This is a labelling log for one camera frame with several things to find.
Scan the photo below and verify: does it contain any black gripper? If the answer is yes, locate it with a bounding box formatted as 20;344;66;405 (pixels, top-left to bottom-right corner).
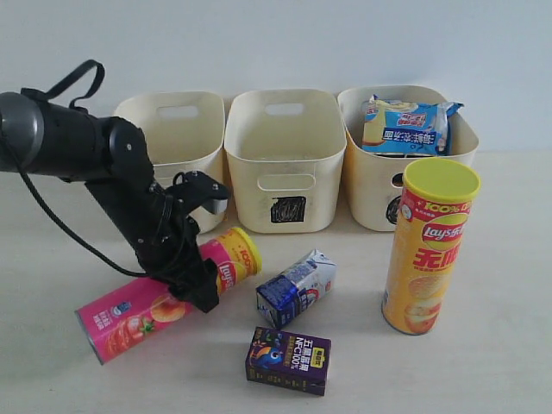
129;189;219;313

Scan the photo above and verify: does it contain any pink Lays chips can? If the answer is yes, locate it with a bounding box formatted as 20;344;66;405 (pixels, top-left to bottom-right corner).
75;227;262;364

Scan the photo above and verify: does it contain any blue instant noodle packet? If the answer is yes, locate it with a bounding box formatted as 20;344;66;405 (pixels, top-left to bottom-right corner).
361;95;464;157

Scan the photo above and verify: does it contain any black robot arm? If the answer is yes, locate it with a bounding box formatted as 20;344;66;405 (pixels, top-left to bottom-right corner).
1;91;229;312

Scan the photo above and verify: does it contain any blue white milk carton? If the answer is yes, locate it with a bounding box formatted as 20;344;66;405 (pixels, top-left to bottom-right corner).
255;249;337;329

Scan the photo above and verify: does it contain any purple juice carton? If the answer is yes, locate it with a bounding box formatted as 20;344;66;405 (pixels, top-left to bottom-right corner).
245;326;332;396

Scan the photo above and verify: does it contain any left cream plastic bin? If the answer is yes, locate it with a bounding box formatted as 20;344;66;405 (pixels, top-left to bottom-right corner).
112;91;226;235

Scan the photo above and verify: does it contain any cream plastic bin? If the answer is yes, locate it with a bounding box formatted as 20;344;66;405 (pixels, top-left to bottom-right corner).
337;85;479;231
224;89;347;234
112;91;226;235

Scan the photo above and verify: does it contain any middle cream plastic bin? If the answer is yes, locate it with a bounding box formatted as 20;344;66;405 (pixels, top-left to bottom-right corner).
224;89;347;234

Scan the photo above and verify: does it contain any right cream plastic bin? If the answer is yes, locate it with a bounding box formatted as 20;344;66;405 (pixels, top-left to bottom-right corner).
337;85;479;231

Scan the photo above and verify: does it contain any yellow Lays chips can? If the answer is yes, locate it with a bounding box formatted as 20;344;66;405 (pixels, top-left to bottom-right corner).
381;157;480;336

